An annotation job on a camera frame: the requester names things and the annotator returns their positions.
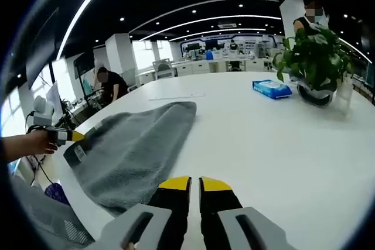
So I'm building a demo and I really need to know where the grey towel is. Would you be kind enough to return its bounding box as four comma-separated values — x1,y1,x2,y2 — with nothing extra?
63,101,197,217

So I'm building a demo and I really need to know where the white flat strip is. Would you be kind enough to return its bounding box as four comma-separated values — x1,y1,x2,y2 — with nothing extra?
148,93,206,102

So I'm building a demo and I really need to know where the person's left hand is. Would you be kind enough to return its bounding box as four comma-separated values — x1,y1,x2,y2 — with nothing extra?
25,129,60,157

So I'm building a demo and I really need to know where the blue patterned cloth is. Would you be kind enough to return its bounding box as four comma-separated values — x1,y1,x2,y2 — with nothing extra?
43,182,71,206

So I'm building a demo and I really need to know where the black screen on stand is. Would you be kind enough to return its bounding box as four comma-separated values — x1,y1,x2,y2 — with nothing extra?
73,52,96,80

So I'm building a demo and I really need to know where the grey mesh chair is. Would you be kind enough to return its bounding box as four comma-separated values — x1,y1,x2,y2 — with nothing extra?
11,173,95,250

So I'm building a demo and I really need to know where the white office chair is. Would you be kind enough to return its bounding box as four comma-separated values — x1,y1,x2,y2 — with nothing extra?
152,59,178,80

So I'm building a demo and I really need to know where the blue wet wipes packet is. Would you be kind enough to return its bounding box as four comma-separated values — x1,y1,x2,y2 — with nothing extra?
251,79,293,100

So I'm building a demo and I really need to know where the white desk row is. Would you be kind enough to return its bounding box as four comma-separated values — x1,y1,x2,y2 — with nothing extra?
137,56,279,84

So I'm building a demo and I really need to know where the black and white plant pot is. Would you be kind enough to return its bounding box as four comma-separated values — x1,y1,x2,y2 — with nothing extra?
295,81,336,108

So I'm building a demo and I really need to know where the clear glass vase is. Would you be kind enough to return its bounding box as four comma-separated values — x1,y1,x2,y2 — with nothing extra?
335,77,354,117

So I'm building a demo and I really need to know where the green potted plant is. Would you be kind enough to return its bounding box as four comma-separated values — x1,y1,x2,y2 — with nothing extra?
272,26,356,93

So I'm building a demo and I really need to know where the black cable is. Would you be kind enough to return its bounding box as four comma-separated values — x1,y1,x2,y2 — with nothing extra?
28,155,57,188

